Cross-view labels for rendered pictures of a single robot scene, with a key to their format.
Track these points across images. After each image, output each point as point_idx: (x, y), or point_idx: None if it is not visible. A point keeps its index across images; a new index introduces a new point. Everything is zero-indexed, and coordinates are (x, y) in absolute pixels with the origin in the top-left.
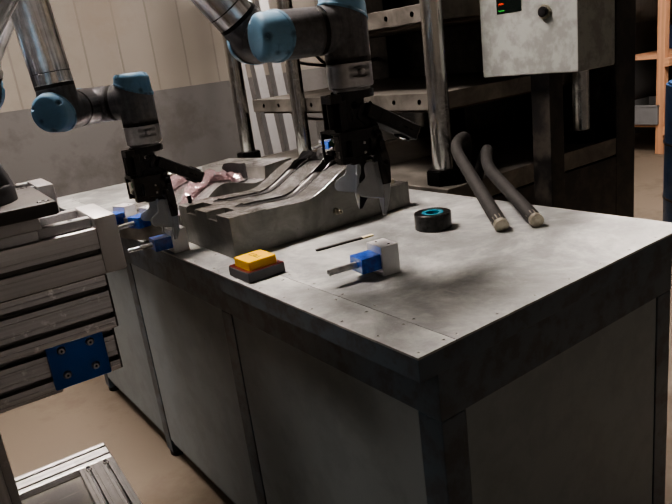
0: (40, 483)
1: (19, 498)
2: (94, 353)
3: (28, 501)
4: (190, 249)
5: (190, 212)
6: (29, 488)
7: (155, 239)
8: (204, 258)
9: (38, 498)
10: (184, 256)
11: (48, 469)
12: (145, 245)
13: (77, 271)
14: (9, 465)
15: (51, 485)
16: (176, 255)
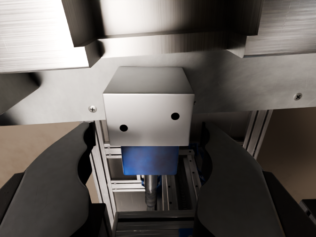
0: (98, 126)
1: (194, 169)
2: None
3: (106, 130)
4: (182, 66)
5: (87, 29)
6: (99, 131)
7: (171, 171)
8: (306, 73)
9: (106, 127)
10: (229, 101)
11: (85, 121)
12: (155, 179)
13: None
14: (198, 185)
15: (100, 121)
16: (199, 111)
